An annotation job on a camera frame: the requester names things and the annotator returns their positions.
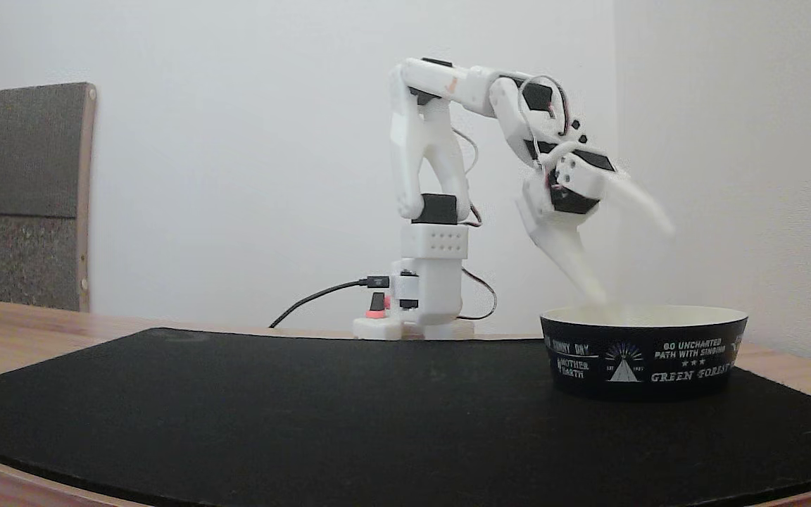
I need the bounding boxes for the navy paper bowl white print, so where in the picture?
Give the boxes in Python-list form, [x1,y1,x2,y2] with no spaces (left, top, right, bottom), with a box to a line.
[540,303,749,403]

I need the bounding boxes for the black desk mat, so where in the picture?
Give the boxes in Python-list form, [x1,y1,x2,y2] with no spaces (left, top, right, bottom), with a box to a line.
[0,327,811,507]

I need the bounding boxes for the red black servo wire loop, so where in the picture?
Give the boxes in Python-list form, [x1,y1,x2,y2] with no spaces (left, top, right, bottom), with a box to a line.
[517,74,574,143]

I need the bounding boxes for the thin servo wire at base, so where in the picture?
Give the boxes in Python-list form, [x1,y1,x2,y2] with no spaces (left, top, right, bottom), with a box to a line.
[458,266,498,322]

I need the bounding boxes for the thick black power cable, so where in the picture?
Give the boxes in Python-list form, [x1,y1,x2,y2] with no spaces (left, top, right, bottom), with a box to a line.
[269,276,391,330]

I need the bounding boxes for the grey board with wooden frame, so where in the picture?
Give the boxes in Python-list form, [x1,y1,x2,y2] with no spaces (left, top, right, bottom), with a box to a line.
[0,82,97,313]

